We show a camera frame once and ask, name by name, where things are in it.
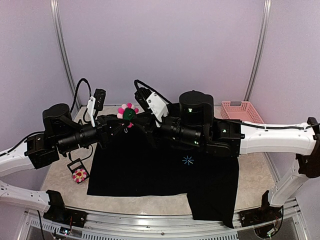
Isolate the left aluminium frame post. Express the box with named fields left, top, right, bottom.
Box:
left=49, top=0, right=76, bottom=98

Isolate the pink plastic basket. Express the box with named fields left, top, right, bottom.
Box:
left=220, top=101, right=264, bottom=124

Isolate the front aluminium rail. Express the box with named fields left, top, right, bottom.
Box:
left=14, top=197, right=307, bottom=240

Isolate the right aluminium frame post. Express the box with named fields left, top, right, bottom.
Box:
left=242, top=0, right=272, bottom=102

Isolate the aluminium frame post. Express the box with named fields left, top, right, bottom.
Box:
left=242, top=0, right=272, bottom=102
left=49, top=0, right=76, bottom=98

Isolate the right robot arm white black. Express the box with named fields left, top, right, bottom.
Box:
left=135, top=87, right=320, bottom=227

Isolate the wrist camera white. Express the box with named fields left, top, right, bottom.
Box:
left=133, top=79, right=169, bottom=128
left=86, top=88, right=106, bottom=127

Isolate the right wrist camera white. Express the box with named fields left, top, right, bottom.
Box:
left=133, top=79, right=169, bottom=128

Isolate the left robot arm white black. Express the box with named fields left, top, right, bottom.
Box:
left=0, top=103, right=138, bottom=228

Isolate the black t-shirt blue logo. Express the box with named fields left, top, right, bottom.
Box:
left=87, top=126, right=239, bottom=228

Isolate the flower brooch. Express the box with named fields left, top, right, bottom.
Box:
left=116, top=102, right=139, bottom=121
left=72, top=168, right=88, bottom=183

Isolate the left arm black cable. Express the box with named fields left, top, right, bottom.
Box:
left=0, top=78, right=93, bottom=163

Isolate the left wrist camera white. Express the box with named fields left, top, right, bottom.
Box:
left=86, top=88, right=106, bottom=127

